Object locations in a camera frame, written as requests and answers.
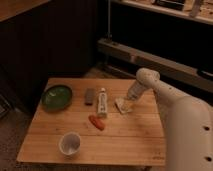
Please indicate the wooden shelf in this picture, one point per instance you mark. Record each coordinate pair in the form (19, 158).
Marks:
(195, 13)

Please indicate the grey metal beam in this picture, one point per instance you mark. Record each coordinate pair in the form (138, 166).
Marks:
(169, 68)

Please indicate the green bowl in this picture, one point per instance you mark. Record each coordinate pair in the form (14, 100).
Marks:
(56, 97)

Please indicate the white sponge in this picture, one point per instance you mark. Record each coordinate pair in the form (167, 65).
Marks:
(124, 105)

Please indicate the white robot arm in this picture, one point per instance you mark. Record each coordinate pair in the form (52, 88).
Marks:
(189, 126)

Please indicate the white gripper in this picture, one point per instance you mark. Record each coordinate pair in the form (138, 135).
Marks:
(133, 94)

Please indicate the white tube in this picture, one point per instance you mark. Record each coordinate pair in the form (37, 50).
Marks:
(102, 108)

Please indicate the wooden table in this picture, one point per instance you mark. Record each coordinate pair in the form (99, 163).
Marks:
(132, 139)

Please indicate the orange carrot toy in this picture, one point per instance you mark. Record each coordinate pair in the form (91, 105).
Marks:
(97, 122)

